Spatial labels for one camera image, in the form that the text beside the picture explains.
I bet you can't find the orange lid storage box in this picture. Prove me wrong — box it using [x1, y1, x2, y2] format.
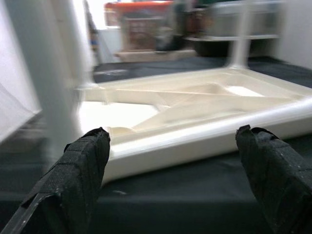
[103, 1, 176, 49]

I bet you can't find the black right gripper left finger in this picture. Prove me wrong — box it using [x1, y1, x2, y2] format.
[2, 126, 112, 234]

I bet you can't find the black bag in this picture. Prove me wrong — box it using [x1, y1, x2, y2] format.
[156, 0, 195, 52]

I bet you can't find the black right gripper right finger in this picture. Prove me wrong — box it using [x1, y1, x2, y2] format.
[235, 124, 312, 234]

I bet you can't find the beige patterned cloth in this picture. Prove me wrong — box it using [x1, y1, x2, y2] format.
[114, 48, 198, 63]

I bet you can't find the clear plastic storage box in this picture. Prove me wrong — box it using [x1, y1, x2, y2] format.
[209, 2, 283, 39]

